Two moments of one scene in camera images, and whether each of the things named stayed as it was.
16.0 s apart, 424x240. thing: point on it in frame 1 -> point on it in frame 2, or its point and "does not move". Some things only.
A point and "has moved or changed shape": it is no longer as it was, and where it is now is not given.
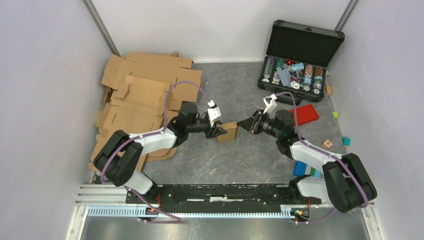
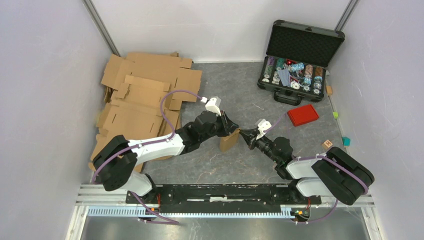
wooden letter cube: (327, 144) does not move
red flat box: (305, 114) does not move
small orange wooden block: (329, 89) does not move
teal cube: (346, 141) does not move
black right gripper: (252, 124) -> (249, 136)
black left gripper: (215, 131) -> (228, 126)
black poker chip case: (296, 60) does not move
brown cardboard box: (231, 128) has moved or changed shape
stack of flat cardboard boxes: (142, 91) does not move
